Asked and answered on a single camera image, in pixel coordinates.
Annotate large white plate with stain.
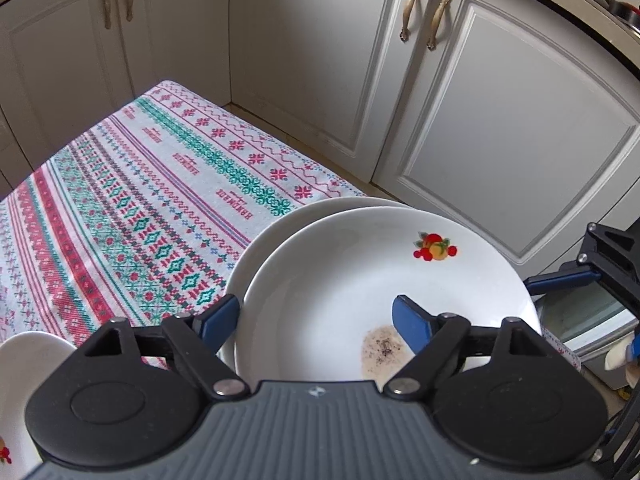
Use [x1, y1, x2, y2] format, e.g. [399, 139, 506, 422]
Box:
[234, 206, 540, 386]

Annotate patterned tablecloth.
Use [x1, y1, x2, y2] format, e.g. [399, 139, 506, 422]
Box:
[1, 80, 358, 344]

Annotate white lower cabinets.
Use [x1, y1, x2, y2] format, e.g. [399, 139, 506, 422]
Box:
[1, 0, 639, 276]

